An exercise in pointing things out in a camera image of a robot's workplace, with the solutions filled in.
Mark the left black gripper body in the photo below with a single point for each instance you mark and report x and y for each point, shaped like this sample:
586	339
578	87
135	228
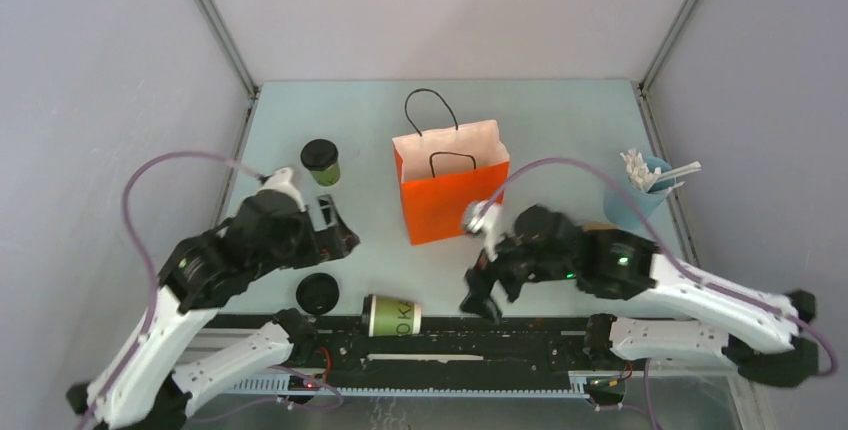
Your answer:
306	247

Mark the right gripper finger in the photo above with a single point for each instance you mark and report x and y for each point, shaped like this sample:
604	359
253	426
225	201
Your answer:
481	305
481	277

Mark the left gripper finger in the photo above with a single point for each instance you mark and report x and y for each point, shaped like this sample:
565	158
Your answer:
329	213
339	243

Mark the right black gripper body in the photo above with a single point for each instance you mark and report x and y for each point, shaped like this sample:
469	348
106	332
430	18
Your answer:
513	268

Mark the black coffee cup lid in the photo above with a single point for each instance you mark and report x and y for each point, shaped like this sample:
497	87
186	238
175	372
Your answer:
319	155

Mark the brown pulp cup carrier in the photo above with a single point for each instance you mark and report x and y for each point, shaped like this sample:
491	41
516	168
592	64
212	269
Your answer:
597	226

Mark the orange paper bag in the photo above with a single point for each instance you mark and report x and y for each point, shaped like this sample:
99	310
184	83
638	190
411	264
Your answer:
442	171

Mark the green paper coffee cup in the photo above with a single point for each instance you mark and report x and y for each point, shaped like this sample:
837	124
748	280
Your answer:
327	176

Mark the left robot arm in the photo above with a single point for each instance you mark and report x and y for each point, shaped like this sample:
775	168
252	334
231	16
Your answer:
145	387

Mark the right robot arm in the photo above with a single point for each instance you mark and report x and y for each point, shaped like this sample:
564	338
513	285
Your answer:
715	321

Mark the stack of black lids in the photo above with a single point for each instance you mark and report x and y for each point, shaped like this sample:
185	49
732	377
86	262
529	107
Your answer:
317	294

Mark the blue cup of stirrers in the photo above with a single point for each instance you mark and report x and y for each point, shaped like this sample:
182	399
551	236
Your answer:
648	180

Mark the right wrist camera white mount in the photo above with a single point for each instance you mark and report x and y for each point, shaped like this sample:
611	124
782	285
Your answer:
481	219

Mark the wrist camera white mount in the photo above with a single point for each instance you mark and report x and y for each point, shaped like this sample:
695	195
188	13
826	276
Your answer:
283	181
481	219

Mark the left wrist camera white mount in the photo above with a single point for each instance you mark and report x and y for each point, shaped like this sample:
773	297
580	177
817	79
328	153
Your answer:
283	181

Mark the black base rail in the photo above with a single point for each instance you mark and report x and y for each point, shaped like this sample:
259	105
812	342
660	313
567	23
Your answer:
458	354

